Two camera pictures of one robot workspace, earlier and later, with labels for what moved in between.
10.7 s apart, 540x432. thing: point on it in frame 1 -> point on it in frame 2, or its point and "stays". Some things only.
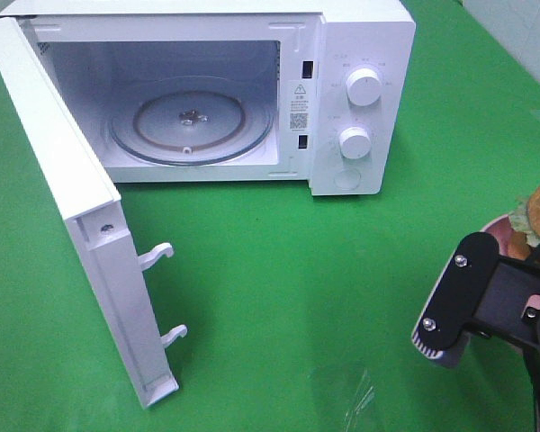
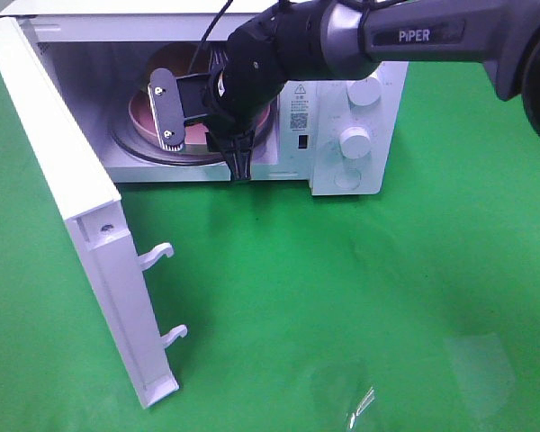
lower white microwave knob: [355, 142] stays
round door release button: [347, 179] stays
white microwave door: [91, 202] stays
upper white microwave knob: [364, 86] stays
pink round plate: [501, 229] -> [194, 132]
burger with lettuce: [531, 222] -> [184, 58]
